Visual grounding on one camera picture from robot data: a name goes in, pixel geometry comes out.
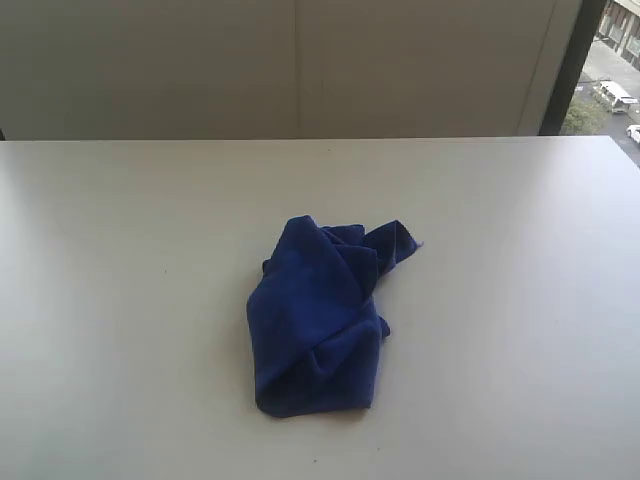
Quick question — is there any blue microfiber towel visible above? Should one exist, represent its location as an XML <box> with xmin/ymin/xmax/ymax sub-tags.
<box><xmin>246</xmin><ymin>216</ymin><xmax>420</xmax><ymax>418</ymax></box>

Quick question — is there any white van outside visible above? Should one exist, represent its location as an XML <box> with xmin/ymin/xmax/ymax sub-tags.
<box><xmin>595</xmin><ymin>80</ymin><xmax>639</xmax><ymax>114</ymax></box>

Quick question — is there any dark window frame post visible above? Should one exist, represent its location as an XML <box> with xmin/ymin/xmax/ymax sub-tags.
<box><xmin>538</xmin><ymin>0</ymin><xmax>606</xmax><ymax>136</ymax></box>

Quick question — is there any white car outside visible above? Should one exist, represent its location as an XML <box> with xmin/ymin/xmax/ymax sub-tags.
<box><xmin>626</xmin><ymin>124</ymin><xmax>640</xmax><ymax>145</ymax></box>

